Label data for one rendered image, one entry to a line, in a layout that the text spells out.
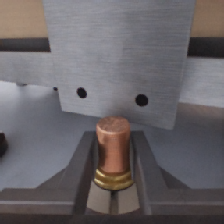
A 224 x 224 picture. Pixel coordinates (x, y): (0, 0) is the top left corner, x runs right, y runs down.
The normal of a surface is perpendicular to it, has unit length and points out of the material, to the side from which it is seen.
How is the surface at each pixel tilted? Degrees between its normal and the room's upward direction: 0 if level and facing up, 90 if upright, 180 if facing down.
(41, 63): 90
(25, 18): 90
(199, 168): 180
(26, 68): 90
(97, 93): 90
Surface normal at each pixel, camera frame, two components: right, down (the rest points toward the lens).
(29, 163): -0.02, -0.89
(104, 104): -0.36, 0.43
